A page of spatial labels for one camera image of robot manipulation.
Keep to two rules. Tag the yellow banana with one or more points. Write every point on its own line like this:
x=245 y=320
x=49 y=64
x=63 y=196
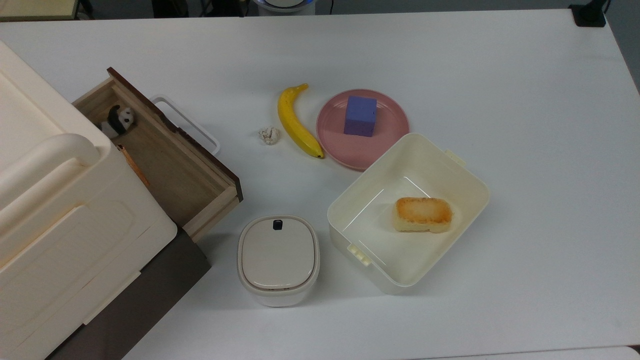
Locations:
x=295 y=125

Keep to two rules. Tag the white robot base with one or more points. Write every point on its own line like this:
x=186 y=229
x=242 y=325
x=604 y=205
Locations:
x=283 y=6

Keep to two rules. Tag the cream plastic storage box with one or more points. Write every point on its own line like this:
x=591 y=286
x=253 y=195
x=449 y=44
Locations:
x=60 y=220

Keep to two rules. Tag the beige table corner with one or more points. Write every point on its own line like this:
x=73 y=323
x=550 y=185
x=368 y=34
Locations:
x=37 y=8

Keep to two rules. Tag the black table clamp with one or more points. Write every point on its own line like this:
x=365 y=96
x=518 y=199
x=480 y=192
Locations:
x=590 y=14

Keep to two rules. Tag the white lidded trash can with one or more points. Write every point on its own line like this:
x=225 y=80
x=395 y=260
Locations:
x=278 y=260

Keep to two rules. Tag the small panda toy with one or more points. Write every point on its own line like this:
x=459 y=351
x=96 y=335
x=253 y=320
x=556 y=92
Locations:
x=120 y=121

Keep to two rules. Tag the cream open plastic bin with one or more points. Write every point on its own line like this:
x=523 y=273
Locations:
x=380 y=230

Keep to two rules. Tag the pink round plate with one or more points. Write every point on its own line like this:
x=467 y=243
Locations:
x=332 y=142

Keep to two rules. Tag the open wooden drawer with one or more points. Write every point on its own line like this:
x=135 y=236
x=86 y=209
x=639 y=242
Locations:
x=175 y=170

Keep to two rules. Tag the toasted bread loaf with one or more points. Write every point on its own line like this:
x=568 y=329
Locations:
x=423 y=214

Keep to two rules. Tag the blue-purple cube block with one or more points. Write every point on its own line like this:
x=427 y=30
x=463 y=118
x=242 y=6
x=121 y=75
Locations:
x=360 y=116

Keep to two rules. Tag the crumpled white paper ball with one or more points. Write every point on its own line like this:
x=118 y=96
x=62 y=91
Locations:
x=269 y=135

